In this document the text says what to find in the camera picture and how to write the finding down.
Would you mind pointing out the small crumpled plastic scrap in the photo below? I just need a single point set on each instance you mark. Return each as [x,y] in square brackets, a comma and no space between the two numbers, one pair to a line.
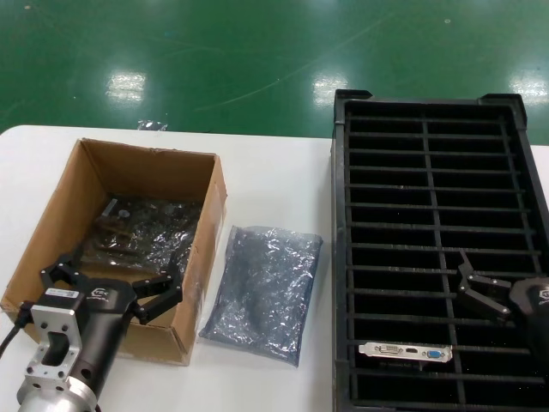
[152,125]

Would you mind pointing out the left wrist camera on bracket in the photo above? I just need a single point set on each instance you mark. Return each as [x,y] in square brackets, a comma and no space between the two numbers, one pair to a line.
[56,335]

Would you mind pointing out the graphics card with metal bracket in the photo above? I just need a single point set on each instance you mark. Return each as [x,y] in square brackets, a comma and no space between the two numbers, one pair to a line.
[407,351]

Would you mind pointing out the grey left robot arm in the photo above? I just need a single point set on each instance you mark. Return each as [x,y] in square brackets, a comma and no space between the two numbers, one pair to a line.
[56,397]

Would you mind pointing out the bagged graphics card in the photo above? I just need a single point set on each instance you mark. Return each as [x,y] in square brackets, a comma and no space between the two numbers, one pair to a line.
[146,232]

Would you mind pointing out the open brown cardboard box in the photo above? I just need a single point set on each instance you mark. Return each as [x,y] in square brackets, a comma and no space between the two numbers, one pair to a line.
[103,171]

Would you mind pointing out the grey antistatic plastic bag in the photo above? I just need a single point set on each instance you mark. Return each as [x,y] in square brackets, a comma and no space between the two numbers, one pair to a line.
[266,292]

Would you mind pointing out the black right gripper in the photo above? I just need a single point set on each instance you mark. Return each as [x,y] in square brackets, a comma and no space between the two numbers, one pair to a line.
[536,313]

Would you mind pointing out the black slotted plastic container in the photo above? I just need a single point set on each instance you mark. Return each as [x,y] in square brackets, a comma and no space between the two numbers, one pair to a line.
[429,107]

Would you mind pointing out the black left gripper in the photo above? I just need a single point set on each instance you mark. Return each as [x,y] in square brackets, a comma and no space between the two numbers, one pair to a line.
[105,326]

